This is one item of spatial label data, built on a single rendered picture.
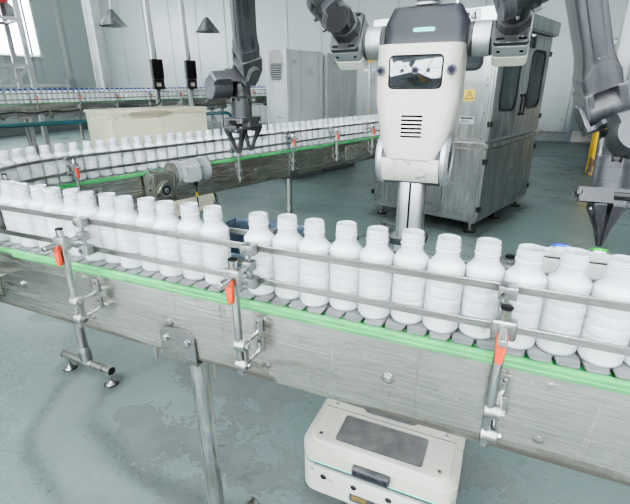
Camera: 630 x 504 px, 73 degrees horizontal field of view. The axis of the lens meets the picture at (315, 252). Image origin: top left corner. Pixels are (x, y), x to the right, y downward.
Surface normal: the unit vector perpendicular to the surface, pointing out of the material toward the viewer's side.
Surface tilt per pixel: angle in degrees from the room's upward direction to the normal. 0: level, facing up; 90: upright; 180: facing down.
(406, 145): 90
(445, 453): 0
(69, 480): 0
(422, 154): 90
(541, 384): 90
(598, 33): 98
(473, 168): 90
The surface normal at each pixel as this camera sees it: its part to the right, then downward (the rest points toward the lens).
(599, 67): -0.11, 0.49
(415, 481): -0.22, -0.62
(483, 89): -0.67, 0.28
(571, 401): -0.40, 0.33
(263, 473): -0.01, -0.93
